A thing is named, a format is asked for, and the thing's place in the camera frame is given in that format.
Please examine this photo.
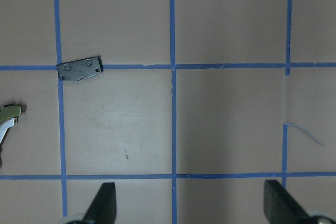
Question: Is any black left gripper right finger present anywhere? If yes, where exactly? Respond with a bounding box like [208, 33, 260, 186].
[264, 180, 307, 224]

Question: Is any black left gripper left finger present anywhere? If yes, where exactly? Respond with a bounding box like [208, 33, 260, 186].
[83, 182, 116, 224]

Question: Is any olive green brake shoe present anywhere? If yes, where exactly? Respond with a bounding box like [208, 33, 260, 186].
[1, 104, 25, 154]

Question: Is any black brake pad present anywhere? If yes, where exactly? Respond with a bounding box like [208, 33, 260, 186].
[56, 56, 103, 81]

